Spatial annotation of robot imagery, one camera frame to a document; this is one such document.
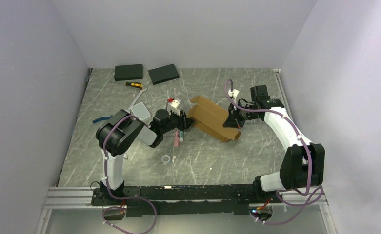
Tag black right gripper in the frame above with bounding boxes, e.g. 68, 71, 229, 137
223, 100, 260, 129

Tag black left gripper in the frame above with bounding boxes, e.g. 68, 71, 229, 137
161, 108, 196, 135

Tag brown cardboard box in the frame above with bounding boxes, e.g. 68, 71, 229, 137
187, 96, 241, 142

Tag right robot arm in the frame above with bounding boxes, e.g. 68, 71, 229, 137
223, 85, 325, 202

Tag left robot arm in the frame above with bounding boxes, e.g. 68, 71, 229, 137
96, 109, 195, 205

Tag green white glue stick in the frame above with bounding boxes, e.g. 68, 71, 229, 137
179, 130, 184, 142

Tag pink marker pen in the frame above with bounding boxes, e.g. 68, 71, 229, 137
174, 130, 180, 147

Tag clear tape roll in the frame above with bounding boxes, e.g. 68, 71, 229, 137
161, 155, 172, 165

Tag grey white rectangular device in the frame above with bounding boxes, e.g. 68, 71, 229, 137
130, 102, 151, 121

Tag black foam block right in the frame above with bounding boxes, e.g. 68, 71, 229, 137
148, 64, 180, 85

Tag black foam block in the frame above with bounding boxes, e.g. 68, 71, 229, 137
114, 64, 143, 81
148, 64, 180, 85

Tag silver combination wrench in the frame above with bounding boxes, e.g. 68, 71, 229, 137
127, 88, 148, 112

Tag yellow black screwdriver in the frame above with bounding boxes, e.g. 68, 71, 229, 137
124, 82, 144, 90

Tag black foam block left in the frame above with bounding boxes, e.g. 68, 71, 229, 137
114, 64, 143, 81

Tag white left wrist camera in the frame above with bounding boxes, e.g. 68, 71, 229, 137
165, 98, 181, 116

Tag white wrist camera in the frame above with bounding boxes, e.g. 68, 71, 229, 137
228, 89, 240, 102
165, 98, 181, 116

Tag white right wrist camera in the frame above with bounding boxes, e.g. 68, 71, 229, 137
228, 89, 240, 102

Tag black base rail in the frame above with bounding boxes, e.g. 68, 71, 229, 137
91, 183, 277, 217

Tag blue handled pliers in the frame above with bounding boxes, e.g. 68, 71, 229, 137
92, 116, 112, 124

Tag aluminium frame rail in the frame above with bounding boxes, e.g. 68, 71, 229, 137
43, 187, 93, 209

